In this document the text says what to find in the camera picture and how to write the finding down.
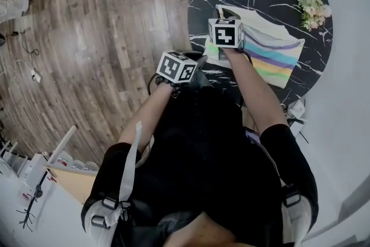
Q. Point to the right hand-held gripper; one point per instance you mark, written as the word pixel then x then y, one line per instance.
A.
pixel 225 33

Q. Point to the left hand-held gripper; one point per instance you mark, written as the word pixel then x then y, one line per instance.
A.
pixel 176 66

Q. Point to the striped pastel long-sleeved top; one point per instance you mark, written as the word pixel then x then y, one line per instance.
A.
pixel 274 60

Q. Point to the person's right forearm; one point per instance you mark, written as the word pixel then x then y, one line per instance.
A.
pixel 248 86

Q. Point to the person's left forearm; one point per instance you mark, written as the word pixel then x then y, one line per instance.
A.
pixel 147 112

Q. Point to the pink and green flower bouquet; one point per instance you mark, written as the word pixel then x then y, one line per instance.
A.
pixel 313 8

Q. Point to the person's black shirt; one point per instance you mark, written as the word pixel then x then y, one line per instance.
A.
pixel 202 159

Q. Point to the white clutter beside table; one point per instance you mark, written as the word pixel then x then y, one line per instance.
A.
pixel 297 115

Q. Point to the white slat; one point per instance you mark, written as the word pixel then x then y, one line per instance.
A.
pixel 62 143

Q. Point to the white power strip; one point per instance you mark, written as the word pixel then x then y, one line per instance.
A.
pixel 36 75

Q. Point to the beige cardboard board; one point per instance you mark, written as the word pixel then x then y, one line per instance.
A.
pixel 75 183

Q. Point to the white cloth bundle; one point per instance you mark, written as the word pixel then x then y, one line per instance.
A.
pixel 14 5

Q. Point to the black tripod stand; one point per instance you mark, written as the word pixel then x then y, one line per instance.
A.
pixel 36 192

